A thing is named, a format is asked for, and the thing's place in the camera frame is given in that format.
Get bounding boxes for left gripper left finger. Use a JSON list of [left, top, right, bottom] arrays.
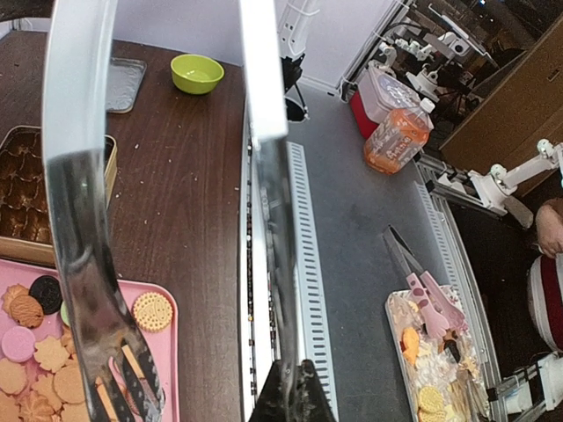
[[249, 360, 293, 422]]

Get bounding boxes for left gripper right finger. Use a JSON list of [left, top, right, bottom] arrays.
[[294, 360, 336, 422]]

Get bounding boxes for silver white tongs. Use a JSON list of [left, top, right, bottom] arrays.
[[41, 0, 300, 422]]

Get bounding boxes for gold cookie tin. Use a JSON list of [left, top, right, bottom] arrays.
[[0, 125, 119, 269]]

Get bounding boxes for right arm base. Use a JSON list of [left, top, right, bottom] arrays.
[[281, 54, 309, 123]]

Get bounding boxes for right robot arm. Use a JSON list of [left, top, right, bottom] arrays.
[[278, 0, 320, 91]]

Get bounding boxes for pink plastic tray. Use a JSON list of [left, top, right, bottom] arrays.
[[0, 258, 181, 422]]

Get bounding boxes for round embossed cookie bottom right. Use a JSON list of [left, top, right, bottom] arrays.
[[132, 292, 173, 332]]

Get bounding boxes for pink tongs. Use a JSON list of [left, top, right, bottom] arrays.
[[383, 226, 468, 339]]

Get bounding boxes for green round cookie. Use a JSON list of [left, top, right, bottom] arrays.
[[60, 302, 70, 327]]

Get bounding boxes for black sandwich cookie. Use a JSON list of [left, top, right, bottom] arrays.
[[29, 275, 63, 315]]

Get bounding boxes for pink round cookie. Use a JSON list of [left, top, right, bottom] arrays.
[[1, 326, 35, 363]]

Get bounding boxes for swirl butter cookie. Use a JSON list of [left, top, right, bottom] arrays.
[[10, 295, 44, 329]]

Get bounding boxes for orange drink bottle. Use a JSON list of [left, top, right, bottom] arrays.
[[363, 98, 435, 175]]

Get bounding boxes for red white cooler box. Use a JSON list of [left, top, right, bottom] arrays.
[[349, 66, 420, 140]]

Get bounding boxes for green bowl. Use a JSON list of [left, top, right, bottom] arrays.
[[170, 54, 224, 95]]

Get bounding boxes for silver tin lid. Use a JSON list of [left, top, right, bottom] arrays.
[[106, 57, 147, 113]]

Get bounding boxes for aluminium front rail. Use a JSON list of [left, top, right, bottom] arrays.
[[238, 131, 339, 421]]

